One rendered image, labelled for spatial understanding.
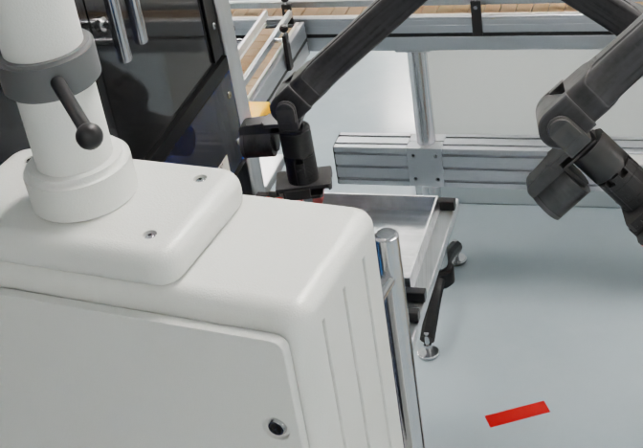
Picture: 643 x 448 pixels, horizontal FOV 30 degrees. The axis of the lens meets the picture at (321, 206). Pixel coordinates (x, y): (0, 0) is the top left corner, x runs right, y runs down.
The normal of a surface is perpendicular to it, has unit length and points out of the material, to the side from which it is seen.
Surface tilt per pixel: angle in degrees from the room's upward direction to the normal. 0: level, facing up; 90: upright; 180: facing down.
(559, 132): 81
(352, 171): 90
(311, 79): 76
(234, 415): 90
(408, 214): 0
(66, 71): 90
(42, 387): 90
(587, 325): 0
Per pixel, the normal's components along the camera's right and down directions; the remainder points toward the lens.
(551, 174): -0.10, 0.41
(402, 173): -0.26, 0.55
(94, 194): 0.44, 0.44
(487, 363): -0.14, -0.84
